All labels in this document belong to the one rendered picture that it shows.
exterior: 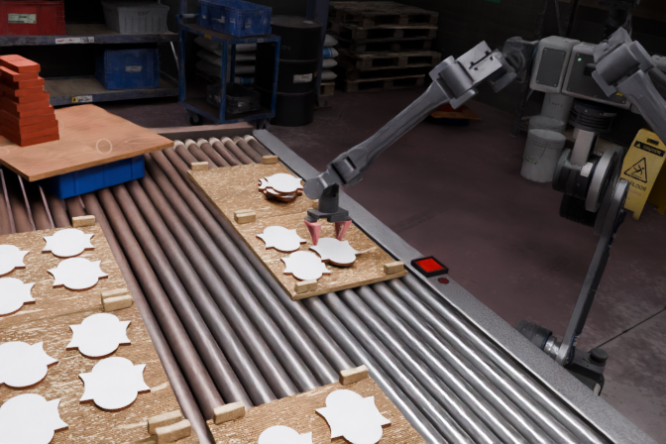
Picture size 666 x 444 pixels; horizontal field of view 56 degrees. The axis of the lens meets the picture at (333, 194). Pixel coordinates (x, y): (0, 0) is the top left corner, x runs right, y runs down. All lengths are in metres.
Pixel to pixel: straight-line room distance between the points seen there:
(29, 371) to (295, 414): 0.51
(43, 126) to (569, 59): 1.62
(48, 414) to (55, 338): 0.23
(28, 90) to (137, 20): 3.88
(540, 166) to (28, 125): 4.05
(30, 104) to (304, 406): 1.31
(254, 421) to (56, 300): 0.58
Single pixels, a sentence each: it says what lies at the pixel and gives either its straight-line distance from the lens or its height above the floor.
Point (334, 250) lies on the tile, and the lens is 1.74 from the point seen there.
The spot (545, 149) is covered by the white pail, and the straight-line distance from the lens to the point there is 5.26.
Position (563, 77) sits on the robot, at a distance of 2.03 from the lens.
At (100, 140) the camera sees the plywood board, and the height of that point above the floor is 1.04.
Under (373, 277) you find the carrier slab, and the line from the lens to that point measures 1.69.
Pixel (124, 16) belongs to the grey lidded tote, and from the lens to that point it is 5.90.
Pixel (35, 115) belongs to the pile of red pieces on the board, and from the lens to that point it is 2.16.
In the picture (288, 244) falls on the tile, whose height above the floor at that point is 0.95.
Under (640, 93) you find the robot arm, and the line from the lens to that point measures 1.49.
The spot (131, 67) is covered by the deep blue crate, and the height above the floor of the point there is 0.34.
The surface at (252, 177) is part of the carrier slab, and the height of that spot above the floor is 0.94.
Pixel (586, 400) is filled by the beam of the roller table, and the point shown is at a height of 0.92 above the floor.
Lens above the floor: 1.80
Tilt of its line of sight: 24 degrees down
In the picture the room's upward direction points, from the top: 7 degrees clockwise
